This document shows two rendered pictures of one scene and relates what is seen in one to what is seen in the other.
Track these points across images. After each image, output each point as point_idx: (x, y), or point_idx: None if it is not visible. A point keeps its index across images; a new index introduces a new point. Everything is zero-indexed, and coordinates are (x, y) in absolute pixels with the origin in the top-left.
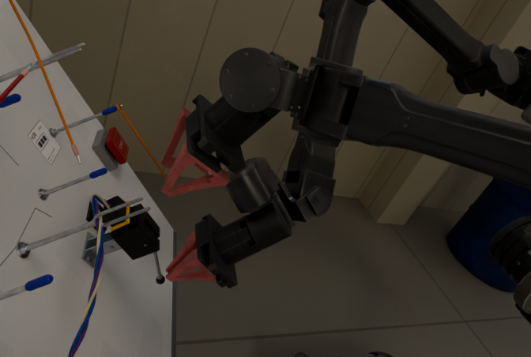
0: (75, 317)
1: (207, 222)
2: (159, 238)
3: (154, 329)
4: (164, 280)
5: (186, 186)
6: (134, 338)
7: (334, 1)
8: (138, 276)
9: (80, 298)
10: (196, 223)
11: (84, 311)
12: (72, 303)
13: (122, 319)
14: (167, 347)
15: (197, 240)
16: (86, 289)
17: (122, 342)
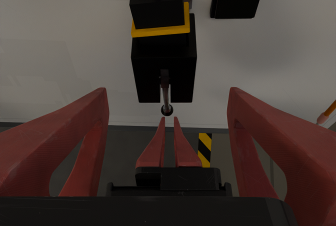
0: None
1: (209, 192)
2: (288, 110)
3: (146, 106)
4: (164, 115)
5: (76, 163)
6: (110, 82)
7: None
8: (196, 82)
9: None
10: (215, 170)
11: (68, 7)
12: None
13: (116, 65)
14: (141, 121)
15: (174, 170)
16: (100, 4)
17: (89, 68)
